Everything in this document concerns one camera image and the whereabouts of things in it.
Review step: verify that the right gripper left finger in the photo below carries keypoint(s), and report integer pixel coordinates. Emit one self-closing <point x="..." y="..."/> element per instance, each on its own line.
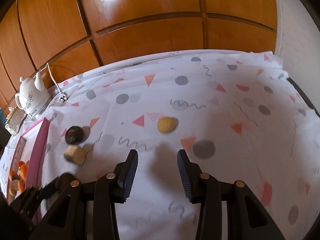
<point x="67" y="217"/>

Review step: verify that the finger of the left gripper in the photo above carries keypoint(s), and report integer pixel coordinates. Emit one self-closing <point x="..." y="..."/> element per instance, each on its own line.
<point x="49" y="190"/>

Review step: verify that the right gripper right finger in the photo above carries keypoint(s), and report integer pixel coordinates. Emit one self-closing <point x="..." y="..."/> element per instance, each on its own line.
<point x="246" y="216"/>

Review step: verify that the orange mandarin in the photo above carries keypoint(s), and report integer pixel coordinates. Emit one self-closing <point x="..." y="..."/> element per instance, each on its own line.
<point x="24" y="171"/>
<point x="13" y="175"/>

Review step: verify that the wooden log block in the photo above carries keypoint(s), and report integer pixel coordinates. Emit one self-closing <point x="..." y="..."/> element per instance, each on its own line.
<point x="75" y="154"/>

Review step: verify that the red tomato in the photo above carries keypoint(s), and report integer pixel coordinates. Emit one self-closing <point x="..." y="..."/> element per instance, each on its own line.
<point x="21" y="164"/>

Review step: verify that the small yellow round fruit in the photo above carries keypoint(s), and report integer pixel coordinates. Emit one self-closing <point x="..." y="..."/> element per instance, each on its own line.
<point x="167" y="124"/>

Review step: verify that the small beige ball in tray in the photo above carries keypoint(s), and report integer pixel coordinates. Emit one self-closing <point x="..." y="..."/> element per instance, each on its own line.
<point x="12" y="191"/>

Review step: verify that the pink shallow box tray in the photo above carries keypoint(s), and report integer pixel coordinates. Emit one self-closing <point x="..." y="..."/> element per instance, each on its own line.
<point x="30" y="149"/>

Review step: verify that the orange carrot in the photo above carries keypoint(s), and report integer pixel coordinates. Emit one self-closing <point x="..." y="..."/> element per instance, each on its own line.
<point x="21" y="186"/>

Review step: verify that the wooden block in tray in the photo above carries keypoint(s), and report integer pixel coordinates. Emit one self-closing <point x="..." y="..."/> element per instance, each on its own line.
<point x="14" y="183"/>

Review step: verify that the orange mandarin in tray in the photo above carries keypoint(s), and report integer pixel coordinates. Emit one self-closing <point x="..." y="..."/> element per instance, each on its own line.
<point x="13" y="175"/>

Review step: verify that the dark round chocolate pastry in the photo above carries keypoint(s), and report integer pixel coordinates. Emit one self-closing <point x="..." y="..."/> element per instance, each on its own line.
<point x="74" y="135"/>

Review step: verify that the woven tissue box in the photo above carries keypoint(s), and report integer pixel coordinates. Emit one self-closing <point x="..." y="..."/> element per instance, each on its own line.
<point x="14" y="120"/>

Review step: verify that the white ceramic electric kettle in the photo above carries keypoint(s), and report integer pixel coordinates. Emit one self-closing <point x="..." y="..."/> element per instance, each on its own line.
<point x="33" y="97"/>

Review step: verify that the patterned white tablecloth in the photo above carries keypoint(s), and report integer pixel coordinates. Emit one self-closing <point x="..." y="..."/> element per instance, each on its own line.
<point x="239" y="118"/>

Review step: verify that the wooden panelled cabinet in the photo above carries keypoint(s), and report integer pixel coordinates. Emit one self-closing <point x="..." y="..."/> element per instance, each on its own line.
<point x="75" y="36"/>

